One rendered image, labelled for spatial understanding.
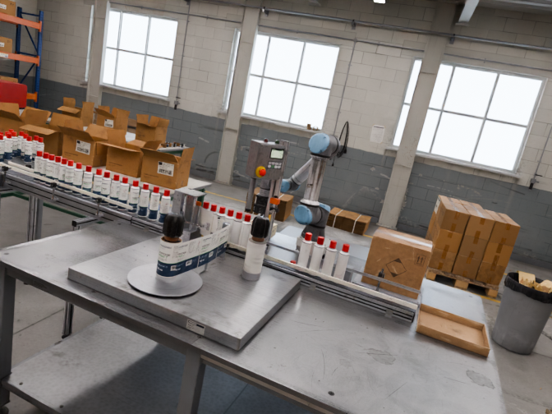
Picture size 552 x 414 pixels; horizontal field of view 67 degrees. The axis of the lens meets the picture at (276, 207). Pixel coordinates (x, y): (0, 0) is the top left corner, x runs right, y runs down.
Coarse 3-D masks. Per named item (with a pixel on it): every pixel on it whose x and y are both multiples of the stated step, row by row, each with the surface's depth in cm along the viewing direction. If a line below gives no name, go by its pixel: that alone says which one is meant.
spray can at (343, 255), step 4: (344, 244) 208; (344, 248) 207; (348, 248) 207; (340, 252) 208; (344, 252) 207; (340, 256) 208; (344, 256) 207; (348, 256) 208; (340, 260) 208; (344, 260) 207; (336, 264) 211; (340, 264) 208; (344, 264) 208; (336, 268) 210; (340, 268) 208; (344, 268) 209; (336, 272) 210; (340, 272) 209; (344, 272) 210; (336, 276) 210; (340, 276) 209
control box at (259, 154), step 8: (256, 144) 218; (264, 144) 217; (272, 144) 220; (256, 152) 218; (264, 152) 218; (248, 160) 224; (256, 160) 218; (264, 160) 220; (272, 160) 222; (280, 160) 225; (248, 168) 224; (256, 168) 219; (264, 168) 221; (272, 168) 224; (256, 176) 220; (264, 176) 223; (272, 176) 225
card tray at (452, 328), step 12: (420, 312) 208; (432, 312) 209; (444, 312) 207; (420, 324) 187; (432, 324) 198; (444, 324) 200; (456, 324) 203; (468, 324) 204; (480, 324) 202; (432, 336) 186; (444, 336) 184; (456, 336) 191; (468, 336) 194; (480, 336) 196; (468, 348) 181; (480, 348) 179
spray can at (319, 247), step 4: (320, 240) 210; (316, 244) 211; (320, 244) 211; (316, 248) 211; (320, 248) 210; (316, 252) 211; (320, 252) 211; (312, 256) 213; (316, 256) 211; (320, 256) 212; (312, 260) 213; (316, 260) 212; (320, 260) 213; (312, 264) 213; (316, 264) 212; (312, 268) 213; (316, 268) 213; (312, 276) 214; (316, 276) 215
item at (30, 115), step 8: (0, 104) 422; (8, 104) 431; (16, 104) 440; (0, 112) 409; (8, 112) 402; (16, 112) 440; (24, 112) 445; (32, 112) 416; (40, 112) 425; (48, 112) 441; (0, 120) 419; (8, 120) 416; (16, 120) 413; (24, 120) 443; (32, 120) 419; (40, 120) 429; (0, 128) 421; (8, 128) 418; (16, 128) 415; (16, 136) 417
